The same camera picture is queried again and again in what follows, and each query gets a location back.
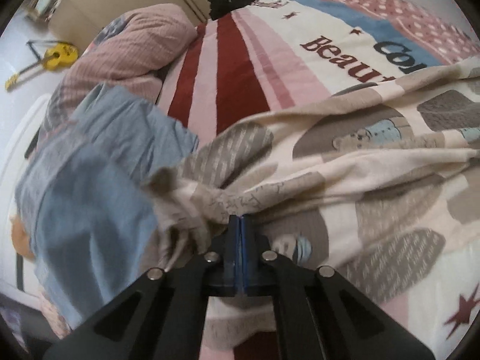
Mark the bear print pants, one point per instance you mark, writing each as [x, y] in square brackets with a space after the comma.
[375, 180]

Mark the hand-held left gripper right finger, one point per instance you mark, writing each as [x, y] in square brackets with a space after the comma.
[244, 247]

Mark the orange plush toy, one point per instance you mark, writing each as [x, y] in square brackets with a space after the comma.
[20, 240]

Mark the yellow guitar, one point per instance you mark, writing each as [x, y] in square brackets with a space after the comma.
[56, 57]

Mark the striped dotted printed blanket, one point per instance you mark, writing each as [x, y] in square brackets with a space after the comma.
[232, 75]

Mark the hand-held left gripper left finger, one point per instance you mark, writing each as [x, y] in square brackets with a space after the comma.
[234, 247]

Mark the white headboard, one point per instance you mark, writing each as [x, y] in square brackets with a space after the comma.
[18, 150]

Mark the pink striped pillow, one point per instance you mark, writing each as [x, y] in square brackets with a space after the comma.
[142, 45]

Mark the framed wall picture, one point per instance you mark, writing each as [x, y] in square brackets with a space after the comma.
[42, 2]

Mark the blue denim garment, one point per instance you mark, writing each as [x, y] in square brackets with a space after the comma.
[93, 195]

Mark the black guitar wall hanger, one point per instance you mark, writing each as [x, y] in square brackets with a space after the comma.
[35, 47]

